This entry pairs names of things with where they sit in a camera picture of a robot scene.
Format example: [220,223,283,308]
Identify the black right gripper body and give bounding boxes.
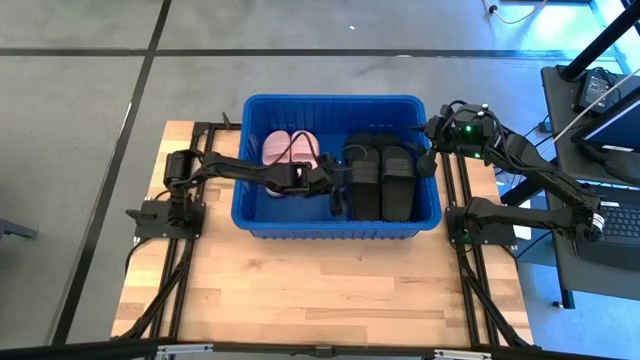
[435,102,499,160]

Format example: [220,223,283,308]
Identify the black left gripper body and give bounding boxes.
[295,162,339,197]

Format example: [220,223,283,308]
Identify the blue plastic bin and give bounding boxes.
[230,93,443,240]

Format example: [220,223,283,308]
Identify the black desk leg bar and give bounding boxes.
[499,169,551,209]

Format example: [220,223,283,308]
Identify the black desk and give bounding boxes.
[541,64,640,187]
[543,178,640,309]

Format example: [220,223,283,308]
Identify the black power adapter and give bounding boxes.
[573,68,620,115]

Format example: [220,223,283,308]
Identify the black monitor screen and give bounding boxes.
[571,85,640,154]

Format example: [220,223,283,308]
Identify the black pole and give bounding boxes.
[558,0,640,82]

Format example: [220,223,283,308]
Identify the black laptop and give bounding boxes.
[574,198,640,274]

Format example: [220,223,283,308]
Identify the black crossbar with silver brackets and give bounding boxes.
[0,337,640,360]

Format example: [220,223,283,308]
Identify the grey furniture foot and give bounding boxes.
[0,218,40,240]

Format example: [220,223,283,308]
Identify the black aluminium frame rails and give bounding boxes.
[424,124,534,349]
[112,119,246,341]

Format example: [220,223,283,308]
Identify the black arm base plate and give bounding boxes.
[133,199,207,240]
[446,204,517,247]

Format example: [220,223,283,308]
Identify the thin white cable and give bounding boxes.
[549,67,640,147]

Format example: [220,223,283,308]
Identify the beige floor cable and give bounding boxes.
[482,0,549,25]

